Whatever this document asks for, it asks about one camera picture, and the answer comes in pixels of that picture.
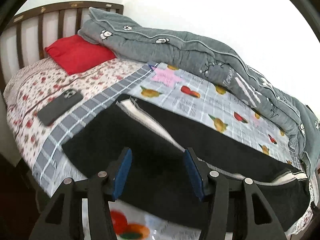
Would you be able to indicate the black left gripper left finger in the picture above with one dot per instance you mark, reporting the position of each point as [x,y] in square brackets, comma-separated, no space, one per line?
[62,217]

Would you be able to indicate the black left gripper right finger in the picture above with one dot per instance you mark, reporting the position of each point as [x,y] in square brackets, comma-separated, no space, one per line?
[254,218]

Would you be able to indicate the black pants with white stripe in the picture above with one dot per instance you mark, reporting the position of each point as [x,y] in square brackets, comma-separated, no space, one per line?
[158,181]

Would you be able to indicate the grey quilted comforter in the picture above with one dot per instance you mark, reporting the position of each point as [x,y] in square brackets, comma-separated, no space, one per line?
[215,62]

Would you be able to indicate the black smartphone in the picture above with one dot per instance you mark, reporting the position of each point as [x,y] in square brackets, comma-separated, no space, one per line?
[60,105]

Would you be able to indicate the floral white bed sheet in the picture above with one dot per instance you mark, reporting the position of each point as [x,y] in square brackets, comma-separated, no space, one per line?
[36,85]

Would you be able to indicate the red pillow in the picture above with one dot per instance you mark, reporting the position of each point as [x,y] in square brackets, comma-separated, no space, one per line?
[75,55]

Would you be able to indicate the fruit print grey blanket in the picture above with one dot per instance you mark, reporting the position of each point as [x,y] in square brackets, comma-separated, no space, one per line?
[172,89]

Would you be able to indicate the dark wooden headboard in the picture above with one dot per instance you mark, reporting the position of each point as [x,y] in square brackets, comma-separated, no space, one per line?
[26,35]

